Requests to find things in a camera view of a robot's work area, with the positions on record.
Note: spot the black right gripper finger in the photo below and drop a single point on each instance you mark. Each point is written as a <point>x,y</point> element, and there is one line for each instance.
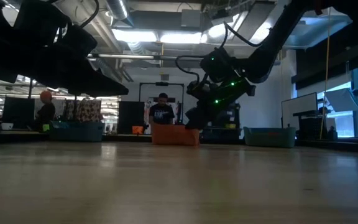
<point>200,116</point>

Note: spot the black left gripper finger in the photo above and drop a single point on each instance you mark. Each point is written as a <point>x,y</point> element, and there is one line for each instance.
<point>98,82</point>

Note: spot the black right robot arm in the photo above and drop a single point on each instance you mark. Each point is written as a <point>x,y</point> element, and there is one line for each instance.
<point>275,40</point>

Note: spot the black equipment cart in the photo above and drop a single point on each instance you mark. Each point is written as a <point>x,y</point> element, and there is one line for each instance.
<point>230,121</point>

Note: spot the floral patterned panel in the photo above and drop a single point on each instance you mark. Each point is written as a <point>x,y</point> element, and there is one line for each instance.
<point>87,110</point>

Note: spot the orange plastic basket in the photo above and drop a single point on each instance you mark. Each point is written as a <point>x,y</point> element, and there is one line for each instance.
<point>174,135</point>

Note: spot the person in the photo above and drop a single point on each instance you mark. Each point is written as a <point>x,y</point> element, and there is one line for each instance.
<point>162,112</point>
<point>47,109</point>

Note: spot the horizontal ceiling pipe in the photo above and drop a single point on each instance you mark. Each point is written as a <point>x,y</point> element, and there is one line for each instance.
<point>129,56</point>

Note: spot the black upright panel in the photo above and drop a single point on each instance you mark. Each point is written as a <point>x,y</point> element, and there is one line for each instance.
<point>130,116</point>

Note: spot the blue plastic basket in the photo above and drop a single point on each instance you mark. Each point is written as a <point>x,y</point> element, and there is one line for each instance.
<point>76,132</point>

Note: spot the black monitor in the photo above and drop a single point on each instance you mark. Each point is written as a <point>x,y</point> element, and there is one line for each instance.
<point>17,112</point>

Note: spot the ceiling light panel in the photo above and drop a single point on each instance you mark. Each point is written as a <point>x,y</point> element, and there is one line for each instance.
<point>182,38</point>
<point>134,35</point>

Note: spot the small orange box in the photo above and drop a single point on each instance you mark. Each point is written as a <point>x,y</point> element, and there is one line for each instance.
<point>137,129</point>

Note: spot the green plastic basket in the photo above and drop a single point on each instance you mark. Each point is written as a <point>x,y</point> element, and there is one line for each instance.
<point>269,137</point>

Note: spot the green bowl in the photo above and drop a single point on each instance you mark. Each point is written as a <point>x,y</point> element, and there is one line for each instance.
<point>46,127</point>

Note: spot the white cup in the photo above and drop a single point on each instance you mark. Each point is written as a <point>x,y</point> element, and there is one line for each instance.
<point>7,126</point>

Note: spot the white board screen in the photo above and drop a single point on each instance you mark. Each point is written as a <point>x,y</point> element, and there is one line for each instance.
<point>300,109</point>

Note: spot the grey ceiling box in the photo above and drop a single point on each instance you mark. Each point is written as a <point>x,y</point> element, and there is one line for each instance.
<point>194,18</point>

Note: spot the black desk with equipment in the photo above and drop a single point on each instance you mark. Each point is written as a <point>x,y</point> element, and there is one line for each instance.
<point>312,124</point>

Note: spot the white tilted sheet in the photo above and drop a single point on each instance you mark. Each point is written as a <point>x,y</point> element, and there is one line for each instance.
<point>342,99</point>

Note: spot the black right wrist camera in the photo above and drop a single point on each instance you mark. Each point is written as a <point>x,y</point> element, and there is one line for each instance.
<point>219,63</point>

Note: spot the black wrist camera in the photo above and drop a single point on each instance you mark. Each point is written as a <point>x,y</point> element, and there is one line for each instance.
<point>219,63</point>
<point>39,18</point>

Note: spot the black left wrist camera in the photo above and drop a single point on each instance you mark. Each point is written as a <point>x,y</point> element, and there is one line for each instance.
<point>39,18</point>

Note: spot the black gantry frame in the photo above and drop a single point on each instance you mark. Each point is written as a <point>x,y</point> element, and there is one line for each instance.
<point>148,83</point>

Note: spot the black aluminium table frame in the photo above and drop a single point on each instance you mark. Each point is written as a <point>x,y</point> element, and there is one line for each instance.
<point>129,137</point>

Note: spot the silver ceiling duct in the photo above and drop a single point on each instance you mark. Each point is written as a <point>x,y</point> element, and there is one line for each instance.
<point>118,9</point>

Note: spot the white ceiling duct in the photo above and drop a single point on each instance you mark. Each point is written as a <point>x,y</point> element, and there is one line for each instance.
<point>319,28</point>

